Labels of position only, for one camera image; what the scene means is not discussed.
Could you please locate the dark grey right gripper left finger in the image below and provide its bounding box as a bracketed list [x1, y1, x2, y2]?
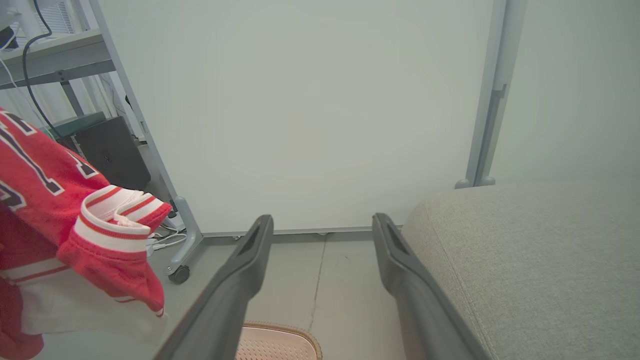
[155, 215, 274, 360]

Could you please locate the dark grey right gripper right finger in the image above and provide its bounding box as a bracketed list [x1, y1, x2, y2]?
[372, 213, 491, 360]

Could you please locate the red and white sports jersey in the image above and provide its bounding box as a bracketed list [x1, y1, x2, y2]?
[0, 107, 173, 360]

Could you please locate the pink perforated laundry basket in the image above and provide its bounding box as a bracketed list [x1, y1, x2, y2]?
[235, 321, 323, 360]

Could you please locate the black computer tower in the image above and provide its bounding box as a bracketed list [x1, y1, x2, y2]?
[74, 116, 152, 191]

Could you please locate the green flat box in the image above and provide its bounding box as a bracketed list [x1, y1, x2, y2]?
[42, 111, 107, 140]

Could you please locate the grey metal desk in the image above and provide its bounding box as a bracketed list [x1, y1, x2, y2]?
[0, 29, 117, 118]

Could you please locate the white window blind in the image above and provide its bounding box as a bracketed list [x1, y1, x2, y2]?
[35, 0, 77, 36]

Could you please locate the white cable bundle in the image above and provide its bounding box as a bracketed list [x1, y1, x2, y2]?
[146, 220, 188, 252]

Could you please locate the white partition panel grey frame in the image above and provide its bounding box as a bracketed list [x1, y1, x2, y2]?
[89, 0, 527, 277]

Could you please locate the hanging black cable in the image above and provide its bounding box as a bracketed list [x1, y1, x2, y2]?
[21, 0, 66, 143]

